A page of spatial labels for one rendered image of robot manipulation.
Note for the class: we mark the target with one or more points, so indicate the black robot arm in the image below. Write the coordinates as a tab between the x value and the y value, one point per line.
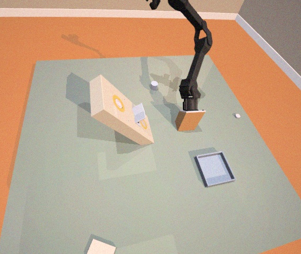
188	86

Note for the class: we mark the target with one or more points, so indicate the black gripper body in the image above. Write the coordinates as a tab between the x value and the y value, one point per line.
154	4

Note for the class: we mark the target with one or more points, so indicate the peach flat panel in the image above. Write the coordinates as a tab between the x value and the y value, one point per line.
122	120

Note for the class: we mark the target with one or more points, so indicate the light grey cylinder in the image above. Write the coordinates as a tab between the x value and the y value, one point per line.
154	85

